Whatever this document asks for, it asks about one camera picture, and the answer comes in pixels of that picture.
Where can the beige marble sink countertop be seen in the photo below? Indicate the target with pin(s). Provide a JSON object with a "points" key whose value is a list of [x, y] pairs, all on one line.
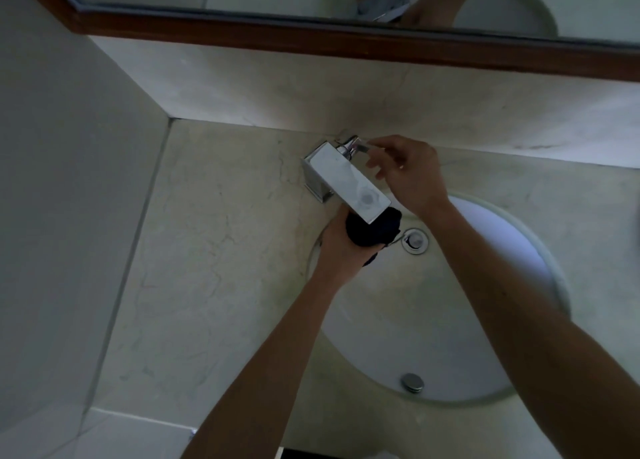
{"points": [[200, 273]]}

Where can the person's left forearm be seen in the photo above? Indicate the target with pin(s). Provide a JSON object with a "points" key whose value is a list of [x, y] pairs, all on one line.
{"points": [[265, 378]]}

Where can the wood framed wall mirror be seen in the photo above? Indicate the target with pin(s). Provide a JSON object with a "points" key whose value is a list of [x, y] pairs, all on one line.
{"points": [[325, 33]]}

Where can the person's right hand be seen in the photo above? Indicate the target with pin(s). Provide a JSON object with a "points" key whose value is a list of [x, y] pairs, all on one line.
{"points": [[417, 178]]}

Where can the chrome wall hook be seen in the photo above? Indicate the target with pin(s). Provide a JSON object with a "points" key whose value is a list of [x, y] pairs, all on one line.
{"points": [[192, 433]]}

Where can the chrome square faucet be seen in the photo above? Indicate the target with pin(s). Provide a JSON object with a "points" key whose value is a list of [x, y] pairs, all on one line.
{"points": [[340, 178]]}

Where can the dark blue cleaning cloth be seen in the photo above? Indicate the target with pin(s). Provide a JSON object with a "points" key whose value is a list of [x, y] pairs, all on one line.
{"points": [[375, 228]]}

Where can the person's left hand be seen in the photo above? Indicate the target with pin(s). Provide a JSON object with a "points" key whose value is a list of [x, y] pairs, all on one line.
{"points": [[340, 258]]}

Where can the person's right forearm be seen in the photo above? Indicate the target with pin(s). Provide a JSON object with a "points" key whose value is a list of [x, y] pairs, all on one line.
{"points": [[535, 333]]}

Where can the chrome sink drain stopper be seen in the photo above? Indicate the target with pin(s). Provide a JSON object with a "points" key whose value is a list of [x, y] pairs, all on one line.
{"points": [[415, 240]]}

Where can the white oval sink basin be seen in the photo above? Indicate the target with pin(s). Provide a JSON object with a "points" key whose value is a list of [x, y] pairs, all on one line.
{"points": [[400, 313]]}

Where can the black trousers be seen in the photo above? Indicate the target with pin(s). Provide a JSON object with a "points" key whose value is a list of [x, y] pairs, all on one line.
{"points": [[310, 453]]}

